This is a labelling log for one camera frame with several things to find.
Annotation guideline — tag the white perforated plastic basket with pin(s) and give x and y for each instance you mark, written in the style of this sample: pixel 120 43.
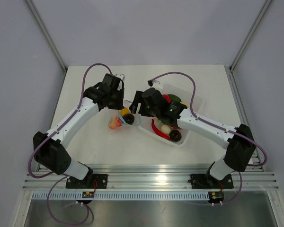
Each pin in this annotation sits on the white perforated plastic basket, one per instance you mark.
pixel 145 126

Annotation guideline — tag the right small circuit board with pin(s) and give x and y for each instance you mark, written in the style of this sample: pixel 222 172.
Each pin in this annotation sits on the right small circuit board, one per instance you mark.
pixel 216 197

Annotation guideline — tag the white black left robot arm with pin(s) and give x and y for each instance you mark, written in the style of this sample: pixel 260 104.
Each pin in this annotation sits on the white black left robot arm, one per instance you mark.
pixel 50 147

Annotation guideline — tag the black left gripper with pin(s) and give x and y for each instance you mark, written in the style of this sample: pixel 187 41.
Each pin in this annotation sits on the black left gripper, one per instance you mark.
pixel 119 105

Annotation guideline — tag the aluminium corner post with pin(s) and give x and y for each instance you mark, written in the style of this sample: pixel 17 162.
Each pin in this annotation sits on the aluminium corner post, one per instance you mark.
pixel 251 33
pixel 41 25

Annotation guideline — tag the small circuit board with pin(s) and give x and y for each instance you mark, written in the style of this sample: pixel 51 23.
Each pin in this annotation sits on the small circuit board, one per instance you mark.
pixel 88 195
pixel 216 197

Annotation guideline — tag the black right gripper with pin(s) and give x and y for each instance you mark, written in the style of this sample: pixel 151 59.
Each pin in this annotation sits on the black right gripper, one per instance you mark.
pixel 138 99

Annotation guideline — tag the orange red tomato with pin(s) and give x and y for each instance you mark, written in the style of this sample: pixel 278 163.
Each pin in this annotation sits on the orange red tomato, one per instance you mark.
pixel 115 123

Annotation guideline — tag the left small circuit board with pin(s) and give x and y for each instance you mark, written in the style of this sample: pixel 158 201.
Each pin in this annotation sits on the left small circuit board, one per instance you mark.
pixel 88 195

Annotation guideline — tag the red chili pepper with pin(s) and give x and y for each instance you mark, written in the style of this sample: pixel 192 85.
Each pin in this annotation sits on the red chili pepper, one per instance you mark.
pixel 157 131

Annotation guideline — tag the white garlic bulb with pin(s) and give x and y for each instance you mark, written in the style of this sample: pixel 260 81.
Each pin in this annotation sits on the white garlic bulb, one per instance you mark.
pixel 165 129

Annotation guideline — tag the aluminium rail frame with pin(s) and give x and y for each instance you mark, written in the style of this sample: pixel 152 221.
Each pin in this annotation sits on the aluminium rail frame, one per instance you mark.
pixel 133 160

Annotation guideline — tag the left aluminium corner post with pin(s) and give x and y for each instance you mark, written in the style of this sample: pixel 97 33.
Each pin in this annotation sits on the left aluminium corner post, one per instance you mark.
pixel 41 25

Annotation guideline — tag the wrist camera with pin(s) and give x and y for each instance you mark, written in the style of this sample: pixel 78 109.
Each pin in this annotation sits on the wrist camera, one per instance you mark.
pixel 152 83
pixel 121 76

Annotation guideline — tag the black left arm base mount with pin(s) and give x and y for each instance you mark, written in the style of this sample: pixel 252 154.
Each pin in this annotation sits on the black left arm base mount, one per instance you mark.
pixel 98 181

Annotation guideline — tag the white slotted cable duct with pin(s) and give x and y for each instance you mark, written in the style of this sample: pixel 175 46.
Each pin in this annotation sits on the white slotted cable duct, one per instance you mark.
pixel 124 196

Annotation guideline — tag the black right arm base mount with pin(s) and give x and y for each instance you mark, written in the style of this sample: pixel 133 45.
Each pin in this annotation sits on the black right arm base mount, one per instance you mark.
pixel 205 181

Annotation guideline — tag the clear zip top bag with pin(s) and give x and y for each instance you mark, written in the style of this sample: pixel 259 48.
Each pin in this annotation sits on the clear zip top bag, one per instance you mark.
pixel 137 122

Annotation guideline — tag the right aluminium corner post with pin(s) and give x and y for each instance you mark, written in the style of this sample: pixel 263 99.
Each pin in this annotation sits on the right aluminium corner post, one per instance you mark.
pixel 251 33

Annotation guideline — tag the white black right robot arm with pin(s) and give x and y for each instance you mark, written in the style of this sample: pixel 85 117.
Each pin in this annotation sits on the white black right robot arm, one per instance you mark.
pixel 237 141

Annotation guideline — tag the dark purple plum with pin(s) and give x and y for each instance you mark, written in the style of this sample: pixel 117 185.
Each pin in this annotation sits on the dark purple plum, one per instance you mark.
pixel 129 118

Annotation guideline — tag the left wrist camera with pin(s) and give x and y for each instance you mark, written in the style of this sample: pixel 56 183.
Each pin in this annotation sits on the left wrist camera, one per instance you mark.
pixel 121 76

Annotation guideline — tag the yellow orange fruit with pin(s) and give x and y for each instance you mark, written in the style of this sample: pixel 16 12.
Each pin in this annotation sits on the yellow orange fruit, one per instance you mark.
pixel 124 111

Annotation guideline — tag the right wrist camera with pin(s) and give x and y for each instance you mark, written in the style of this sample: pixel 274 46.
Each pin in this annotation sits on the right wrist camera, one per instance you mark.
pixel 152 83

